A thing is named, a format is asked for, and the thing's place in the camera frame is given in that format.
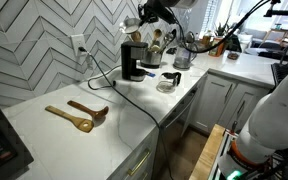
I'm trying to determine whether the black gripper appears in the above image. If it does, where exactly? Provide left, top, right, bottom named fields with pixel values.
left=138, top=0, right=178, bottom=26

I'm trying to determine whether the black silver coffee machine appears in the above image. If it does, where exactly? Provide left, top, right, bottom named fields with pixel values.
left=120, top=40, right=149, bottom=83

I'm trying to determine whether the narrow wooden spatula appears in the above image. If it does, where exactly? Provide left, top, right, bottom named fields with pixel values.
left=130, top=30, right=142, bottom=43

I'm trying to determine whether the wooden spoon round head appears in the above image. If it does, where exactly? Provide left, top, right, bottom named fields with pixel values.
left=151, top=28, right=163, bottom=48

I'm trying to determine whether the metal scoop utensil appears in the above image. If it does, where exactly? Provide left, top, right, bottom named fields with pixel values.
left=162, top=29, right=178, bottom=54

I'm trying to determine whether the metal ladle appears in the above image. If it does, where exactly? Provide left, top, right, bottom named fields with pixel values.
left=149, top=44, right=162, bottom=54

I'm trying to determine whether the steel utensil holder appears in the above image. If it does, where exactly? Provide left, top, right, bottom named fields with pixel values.
left=140, top=49, right=164, bottom=69

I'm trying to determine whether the glass pitcher steel rim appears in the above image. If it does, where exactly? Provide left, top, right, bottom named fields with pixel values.
left=173, top=31, right=199, bottom=70

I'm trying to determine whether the blue packet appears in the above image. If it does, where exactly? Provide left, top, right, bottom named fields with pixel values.
left=144, top=69, right=157, bottom=78

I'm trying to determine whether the amber bottle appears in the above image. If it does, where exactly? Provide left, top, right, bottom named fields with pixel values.
left=202, top=29, right=213, bottom=48

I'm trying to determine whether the potted green plant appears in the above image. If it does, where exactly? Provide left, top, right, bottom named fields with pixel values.
left=213, top=21, right=232, bottom=38

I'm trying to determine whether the orange label canister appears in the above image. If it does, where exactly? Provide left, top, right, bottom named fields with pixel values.
left=208, top=35, right=227, bottom=58

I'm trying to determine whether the brown small dish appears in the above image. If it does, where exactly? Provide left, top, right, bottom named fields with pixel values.
left=227, top=51, right=241, bottom=61

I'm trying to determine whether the grey dishwasher front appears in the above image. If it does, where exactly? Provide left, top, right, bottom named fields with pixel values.
left=157, top=84, right=200, bottom=134

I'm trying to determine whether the dark wooden spoon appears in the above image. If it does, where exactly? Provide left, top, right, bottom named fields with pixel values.
left=67, top=99, right=110, bottom=121

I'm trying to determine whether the white door cabinet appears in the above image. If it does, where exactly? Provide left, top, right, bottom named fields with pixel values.
left=190, top=71, right=272, bottom=136

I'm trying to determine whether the light wooden slotted spatula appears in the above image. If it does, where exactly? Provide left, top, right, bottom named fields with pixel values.
left=44, top=105, right=95, bottom=134

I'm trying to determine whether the white counter base cabinet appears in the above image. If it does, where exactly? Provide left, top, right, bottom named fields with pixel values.
left=107, top=128, right=160, bottom=180

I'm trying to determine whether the black ridged device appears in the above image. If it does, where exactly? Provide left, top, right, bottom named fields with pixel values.
left=270, top=62, right=288, bottom=87

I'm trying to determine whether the wooden cart top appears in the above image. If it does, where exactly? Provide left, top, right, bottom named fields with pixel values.
left=189, top=123, right=227, bottom=180

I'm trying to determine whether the black microwave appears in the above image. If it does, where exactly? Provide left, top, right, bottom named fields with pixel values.
left=0, top=86, right=35, bottom=180

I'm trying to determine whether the long black power cable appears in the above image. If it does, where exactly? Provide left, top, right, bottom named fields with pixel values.
left=78, top=46, right=175, bottom=180

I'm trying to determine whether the white wall outlet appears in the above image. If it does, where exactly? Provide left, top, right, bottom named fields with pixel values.
left=70, top=34, right=88, bottom=57

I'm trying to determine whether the black coffee machine cord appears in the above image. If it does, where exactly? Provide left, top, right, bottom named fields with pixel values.
left=87, top=64, right=123, bottom=91

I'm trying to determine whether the glass carafe black handle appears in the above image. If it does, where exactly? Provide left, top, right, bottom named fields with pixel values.
left=156, top=71, right=182, bottom=94

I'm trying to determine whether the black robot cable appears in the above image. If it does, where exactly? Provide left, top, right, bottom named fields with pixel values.
left=165, top=0, right=275, bottom=54

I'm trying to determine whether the black camera boom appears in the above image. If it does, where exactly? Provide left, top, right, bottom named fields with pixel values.
left=263, top=0, right=288, bottom=18

